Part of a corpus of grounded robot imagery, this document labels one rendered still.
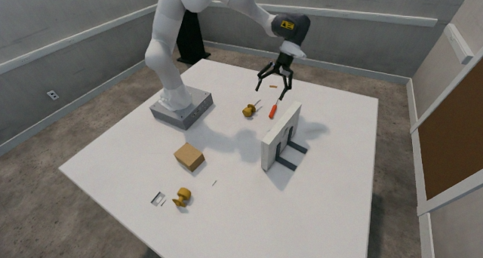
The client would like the brass door knob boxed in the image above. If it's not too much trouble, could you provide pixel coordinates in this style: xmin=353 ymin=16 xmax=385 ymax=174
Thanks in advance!
xmin=242 ymin=100 xmax=261 ymax=117
xmin=172 ymin=187 xmax=192 ymax=207

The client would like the brown cardboard box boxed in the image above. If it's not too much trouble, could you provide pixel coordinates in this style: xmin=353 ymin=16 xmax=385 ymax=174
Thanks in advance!
xmin=174 ymin=143 xmax=205 ymax=172

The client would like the orange-handled screwdriver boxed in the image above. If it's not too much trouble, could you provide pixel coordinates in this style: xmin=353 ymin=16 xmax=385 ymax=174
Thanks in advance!
xmin=269 ymin=105 xmax=277 ymax=118

